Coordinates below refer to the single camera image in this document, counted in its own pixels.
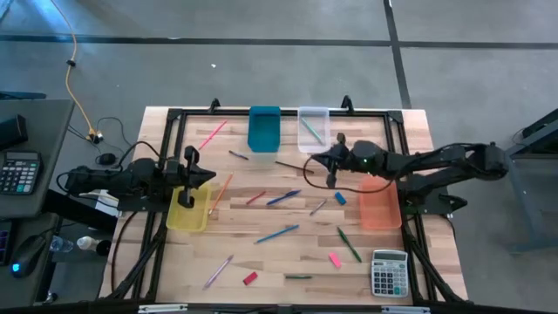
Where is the black desk support beam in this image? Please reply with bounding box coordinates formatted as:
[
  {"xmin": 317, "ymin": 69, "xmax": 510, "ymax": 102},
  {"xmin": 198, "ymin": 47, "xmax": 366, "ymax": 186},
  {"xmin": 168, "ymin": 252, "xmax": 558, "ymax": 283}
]
[{"xmin": 43, "ymin": 189, "xmax": 119, "ymax": 233}]

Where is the white desk calculator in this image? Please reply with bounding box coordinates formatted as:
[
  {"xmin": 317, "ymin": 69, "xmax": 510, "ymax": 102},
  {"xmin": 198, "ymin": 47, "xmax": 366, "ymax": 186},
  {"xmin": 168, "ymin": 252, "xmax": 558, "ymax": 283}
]
[{"xmin": 371, "ymin": 249, "xmax": 410, "ymax": 299}]

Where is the black keyboard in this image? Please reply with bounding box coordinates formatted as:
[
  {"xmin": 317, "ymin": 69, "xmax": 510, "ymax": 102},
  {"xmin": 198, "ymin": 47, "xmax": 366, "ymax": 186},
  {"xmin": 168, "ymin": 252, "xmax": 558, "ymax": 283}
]
[{"xmin": 0, "ymin": 219, "xmax": 13, "ymax": 266}]

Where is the grey metal table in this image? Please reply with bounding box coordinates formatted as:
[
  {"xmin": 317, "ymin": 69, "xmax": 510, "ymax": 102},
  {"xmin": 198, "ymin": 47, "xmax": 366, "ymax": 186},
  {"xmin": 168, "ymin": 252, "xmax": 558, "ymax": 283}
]
[{"xmin": 505, "ymin": 107, "xmax": 558, "ymax": 254}]

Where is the thin black floor cable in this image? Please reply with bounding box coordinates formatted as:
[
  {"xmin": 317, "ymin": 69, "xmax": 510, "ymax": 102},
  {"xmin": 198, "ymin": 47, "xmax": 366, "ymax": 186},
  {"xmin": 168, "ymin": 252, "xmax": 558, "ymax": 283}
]
[{"xmin": 67, "ymin": 116, "xmax": 134, "ymax": 152}]

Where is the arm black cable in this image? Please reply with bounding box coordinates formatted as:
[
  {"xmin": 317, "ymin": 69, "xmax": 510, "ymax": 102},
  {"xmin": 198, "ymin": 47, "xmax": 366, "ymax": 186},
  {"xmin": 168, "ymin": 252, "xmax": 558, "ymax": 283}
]
[
  {"xmin": 113, "ymin": 140, "xmax": 163, "ymax": 175},
  {"xmin": 303, "ymin": 153, "xmax": 396, "ymax": 195}
]

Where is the black aluminium table frame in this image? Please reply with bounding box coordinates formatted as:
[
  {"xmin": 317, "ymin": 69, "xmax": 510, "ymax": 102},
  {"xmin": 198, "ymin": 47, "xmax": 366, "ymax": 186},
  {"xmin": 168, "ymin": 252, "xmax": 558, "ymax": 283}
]
[{"xmin": 99, "ymin": 104, "xmax": 470, "ymax": 306}]

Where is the blue pen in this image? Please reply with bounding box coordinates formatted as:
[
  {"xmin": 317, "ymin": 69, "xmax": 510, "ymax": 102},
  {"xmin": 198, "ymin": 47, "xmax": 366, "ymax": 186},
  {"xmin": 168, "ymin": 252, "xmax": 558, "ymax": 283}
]
[{"xmin": 265, "ymin": 188, "xmax": 303, "ymax": 207}]

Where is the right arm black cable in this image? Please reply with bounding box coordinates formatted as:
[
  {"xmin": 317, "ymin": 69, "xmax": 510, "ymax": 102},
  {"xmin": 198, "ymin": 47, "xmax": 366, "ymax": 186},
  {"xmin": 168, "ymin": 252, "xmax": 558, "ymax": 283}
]
[{"xmin": 303, "ymin": 153, "xmax": 396, "ymax": 195}]

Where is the clear water bottle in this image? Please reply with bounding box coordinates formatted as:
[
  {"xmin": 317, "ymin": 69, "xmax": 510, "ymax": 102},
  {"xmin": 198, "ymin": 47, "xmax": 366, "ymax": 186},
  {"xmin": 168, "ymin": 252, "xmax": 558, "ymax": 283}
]
[{"xmin": 49, "ymin": 235, "xmax": 75, "ymax": 254}]

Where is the teal pen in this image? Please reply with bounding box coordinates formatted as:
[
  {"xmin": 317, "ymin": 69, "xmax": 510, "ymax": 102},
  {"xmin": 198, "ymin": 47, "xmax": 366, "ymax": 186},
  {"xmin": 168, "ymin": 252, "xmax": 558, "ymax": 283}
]
[{"xmin": 300, "ymin": 116, "xmax": 326, "ymax": 146}]

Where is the blue pencil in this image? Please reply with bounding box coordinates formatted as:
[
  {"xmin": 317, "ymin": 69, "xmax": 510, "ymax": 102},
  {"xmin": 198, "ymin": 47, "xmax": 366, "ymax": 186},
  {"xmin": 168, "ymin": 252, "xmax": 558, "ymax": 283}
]
[{"xmin": 255, "ymin": 223, "xmax": 301, "ymax": 245}]

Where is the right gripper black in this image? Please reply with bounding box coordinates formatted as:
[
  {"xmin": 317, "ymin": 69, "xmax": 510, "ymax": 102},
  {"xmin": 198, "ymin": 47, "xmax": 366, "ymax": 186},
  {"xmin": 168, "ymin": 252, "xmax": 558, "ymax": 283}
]
[{"xmin": 310, "ymin": 133, "xmax": 355, "ymax": 189}]

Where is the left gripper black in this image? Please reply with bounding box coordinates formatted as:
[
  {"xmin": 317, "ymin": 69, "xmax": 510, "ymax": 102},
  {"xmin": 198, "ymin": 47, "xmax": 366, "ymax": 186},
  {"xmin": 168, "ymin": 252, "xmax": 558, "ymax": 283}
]
[{"xmin": 164, "ymin": 146, "xmax": 217, "ymax": 209}]

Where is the grey office desk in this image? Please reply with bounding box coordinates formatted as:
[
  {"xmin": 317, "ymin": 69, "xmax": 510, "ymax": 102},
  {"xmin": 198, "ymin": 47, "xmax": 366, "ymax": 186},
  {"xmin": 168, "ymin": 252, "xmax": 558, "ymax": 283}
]
[{"xmin": 0, "ymin": 98, "xmax": 76, "ymax": 309}]

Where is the pink pencil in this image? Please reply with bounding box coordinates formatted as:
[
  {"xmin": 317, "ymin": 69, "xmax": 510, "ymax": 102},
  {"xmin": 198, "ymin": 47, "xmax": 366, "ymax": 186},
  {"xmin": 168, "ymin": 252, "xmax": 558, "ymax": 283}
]
[{"xmin": 198, "ymin": 119, "xmax": 228, "ymax": 151}]

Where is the black computer mouse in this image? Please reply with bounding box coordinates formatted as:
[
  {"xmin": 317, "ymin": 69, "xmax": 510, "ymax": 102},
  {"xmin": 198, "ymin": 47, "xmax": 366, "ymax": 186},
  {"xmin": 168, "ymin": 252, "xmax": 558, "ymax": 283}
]
[{"xmin": 9, "ymin": 234, "xmax": 48, "ymax": 279}]

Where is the white flat box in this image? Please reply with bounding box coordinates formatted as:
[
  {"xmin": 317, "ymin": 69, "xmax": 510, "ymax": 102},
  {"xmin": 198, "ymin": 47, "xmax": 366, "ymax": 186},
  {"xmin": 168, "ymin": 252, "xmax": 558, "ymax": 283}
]
[{"xmin": 78, "ymin": 188, "xmax": 121, "ymax": 218}]

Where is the silver metal bracket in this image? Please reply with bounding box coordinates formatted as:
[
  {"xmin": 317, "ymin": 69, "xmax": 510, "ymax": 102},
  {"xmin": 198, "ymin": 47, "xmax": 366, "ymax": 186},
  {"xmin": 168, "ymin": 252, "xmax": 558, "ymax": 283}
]
[
  {"xmin": 137, "ymin": 303, "xmax": 189, "ymax": 314},
  {"xmin": 380, "ymin": 304, "xmax": 432, "ymax": 314}
]

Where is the translucent purple pen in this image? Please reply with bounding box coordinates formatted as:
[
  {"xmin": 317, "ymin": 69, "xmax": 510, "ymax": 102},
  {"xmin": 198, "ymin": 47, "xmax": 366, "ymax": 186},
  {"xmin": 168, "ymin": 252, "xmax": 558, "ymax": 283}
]
[{"xmin": 202, "ymin": 254, "xmax": 235, "ymax": 291}]

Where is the green pen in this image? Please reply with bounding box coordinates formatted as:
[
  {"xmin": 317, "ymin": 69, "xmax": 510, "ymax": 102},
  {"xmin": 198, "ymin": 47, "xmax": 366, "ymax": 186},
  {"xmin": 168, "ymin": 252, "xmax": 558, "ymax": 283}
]
[{"xmin": 336, "ymin": 226, "xmax": 364, "ymax": 264}]

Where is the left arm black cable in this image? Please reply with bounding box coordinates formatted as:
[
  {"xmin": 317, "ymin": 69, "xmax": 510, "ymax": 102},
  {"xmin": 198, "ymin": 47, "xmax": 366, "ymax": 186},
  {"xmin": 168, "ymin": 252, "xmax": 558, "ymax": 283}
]
[{"xmin": 113, "ymin": 140, "xmax": 163, "ymax": 175}]

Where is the red crayon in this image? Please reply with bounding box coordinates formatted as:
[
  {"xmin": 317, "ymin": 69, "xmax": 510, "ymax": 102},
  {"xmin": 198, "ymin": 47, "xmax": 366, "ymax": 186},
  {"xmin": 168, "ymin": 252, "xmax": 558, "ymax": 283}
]
[{"xmin": 245, "ymin": 190, "xmax": 268, "ymax": 206}]

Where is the yellow extension cord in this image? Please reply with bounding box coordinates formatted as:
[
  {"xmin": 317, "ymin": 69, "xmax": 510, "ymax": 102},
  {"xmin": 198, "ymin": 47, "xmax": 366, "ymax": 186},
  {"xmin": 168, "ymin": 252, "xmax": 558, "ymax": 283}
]
[{"xmin": 48, "ymin": 0, "xmax": 98, "ymax": 137}]

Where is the black desk calculator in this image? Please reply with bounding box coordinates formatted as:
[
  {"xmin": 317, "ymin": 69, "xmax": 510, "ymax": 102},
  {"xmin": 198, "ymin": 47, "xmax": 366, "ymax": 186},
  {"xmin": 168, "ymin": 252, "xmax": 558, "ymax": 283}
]
[{"xmin": 0, "ymin": 150, "xmax": 44, "ymax": 196}]

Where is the thin dark brown pencil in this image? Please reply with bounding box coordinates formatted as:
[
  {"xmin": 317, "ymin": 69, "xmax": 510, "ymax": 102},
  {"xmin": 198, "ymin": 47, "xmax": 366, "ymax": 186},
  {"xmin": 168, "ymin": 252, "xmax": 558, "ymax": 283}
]
[{"xmin": 274, "ymin": 160, "xmax": 316, "ymax": 174}]

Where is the black speaker box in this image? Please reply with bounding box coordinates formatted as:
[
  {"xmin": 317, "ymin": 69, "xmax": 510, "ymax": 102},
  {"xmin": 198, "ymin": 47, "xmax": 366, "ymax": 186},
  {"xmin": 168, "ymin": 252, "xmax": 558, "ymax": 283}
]
[{"xmin": 0, "ymin": 113, "xmax": 29, "ymax": 152}]

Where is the yellow power plug cluster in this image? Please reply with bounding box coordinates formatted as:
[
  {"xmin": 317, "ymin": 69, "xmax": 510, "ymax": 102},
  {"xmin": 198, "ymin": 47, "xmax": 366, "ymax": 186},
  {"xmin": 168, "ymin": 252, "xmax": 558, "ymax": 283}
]
[{"xmin": 85, "ymin": 128, "xmax": 105, "ymax": 146}]

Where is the white bottle black cap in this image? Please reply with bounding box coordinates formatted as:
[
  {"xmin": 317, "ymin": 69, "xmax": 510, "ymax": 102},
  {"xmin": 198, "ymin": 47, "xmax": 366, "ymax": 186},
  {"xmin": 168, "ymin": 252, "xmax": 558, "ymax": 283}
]
[{"xmin": 76, "ymin": 235, "xmax": 112, "ymax": 257}]

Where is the teal plastic bin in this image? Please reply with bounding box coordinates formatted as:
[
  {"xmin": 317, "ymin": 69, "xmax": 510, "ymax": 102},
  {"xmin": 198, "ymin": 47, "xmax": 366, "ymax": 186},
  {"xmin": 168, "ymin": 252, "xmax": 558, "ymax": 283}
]
[{"xmin": 247, "ymin": 106, "xmax": 282, "ymax": 154}]

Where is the orange pencil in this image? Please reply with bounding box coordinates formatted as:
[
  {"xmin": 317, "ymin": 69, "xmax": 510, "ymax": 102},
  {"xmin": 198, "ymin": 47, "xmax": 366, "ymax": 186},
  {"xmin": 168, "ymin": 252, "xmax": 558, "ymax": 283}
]
[{"xmin": 208, "ymin": 172, "xmax": 235, "ymax": 215}]

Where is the orange plastic bin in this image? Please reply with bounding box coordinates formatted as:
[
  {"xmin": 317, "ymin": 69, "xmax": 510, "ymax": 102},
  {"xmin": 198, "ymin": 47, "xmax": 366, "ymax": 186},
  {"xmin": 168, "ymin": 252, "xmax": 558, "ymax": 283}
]
[{"xmin": 357, "ymin": 176, "xmax": 403, "ymax": 231}]

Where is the clear plastic bin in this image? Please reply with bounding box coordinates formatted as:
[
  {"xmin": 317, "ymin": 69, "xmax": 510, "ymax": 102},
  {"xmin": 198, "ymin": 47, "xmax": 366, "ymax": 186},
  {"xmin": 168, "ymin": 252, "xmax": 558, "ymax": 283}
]
[{"xmin": 297, "ymin": 106, "xmax": 331, "ymax": 154}]

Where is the black flat panel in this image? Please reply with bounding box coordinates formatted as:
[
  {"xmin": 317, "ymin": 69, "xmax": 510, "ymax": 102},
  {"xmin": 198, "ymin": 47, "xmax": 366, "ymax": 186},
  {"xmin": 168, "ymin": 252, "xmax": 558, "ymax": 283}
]
[{"xmin": 0, "ymin": 90, "xmax": 47, "ymax": 100}]

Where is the yellow plastic bin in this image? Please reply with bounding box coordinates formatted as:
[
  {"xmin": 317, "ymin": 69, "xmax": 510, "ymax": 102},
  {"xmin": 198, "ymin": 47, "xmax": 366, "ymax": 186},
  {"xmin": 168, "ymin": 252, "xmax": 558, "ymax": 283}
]
[{"xmin": 165, "ymin": 181, "xmax": 214, "ymax": 233}]

